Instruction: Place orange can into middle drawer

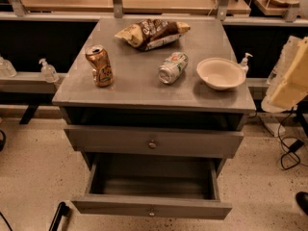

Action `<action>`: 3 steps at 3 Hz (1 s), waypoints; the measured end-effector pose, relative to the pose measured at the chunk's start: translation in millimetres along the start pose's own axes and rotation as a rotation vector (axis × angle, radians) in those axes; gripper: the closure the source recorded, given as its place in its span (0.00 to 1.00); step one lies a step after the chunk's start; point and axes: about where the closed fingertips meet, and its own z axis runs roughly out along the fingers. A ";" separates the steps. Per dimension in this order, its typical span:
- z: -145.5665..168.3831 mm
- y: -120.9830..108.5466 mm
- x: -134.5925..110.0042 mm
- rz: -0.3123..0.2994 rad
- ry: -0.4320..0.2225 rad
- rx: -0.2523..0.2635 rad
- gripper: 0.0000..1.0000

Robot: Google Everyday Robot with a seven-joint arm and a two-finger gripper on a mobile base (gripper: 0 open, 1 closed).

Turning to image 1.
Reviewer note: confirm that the clear sanitizer pump bottle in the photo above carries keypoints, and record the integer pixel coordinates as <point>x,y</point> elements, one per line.
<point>48,71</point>

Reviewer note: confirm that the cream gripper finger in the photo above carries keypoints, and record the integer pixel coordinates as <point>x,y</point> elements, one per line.
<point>288,81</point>

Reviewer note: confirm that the grey top drawer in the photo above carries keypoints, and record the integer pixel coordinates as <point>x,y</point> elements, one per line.
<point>154,141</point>

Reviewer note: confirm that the grey drawer cabinet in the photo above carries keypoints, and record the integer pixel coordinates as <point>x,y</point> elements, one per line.
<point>137,98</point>

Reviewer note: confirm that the orange crushed soda can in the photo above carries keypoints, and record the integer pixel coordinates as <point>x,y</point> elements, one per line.
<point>99,60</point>

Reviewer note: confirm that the white pump bottle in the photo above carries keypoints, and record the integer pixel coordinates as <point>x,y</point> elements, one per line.
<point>244,62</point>

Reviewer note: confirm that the black chair leg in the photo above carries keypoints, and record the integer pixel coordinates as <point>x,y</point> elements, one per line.
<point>62,211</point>

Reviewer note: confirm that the white paper bowl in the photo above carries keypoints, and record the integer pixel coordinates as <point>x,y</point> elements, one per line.
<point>220,74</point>

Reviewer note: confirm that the grey open middle drawer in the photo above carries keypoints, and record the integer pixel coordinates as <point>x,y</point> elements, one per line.
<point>152,186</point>

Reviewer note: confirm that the brown chip bag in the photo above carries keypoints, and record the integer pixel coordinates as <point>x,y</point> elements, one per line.
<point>149,34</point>

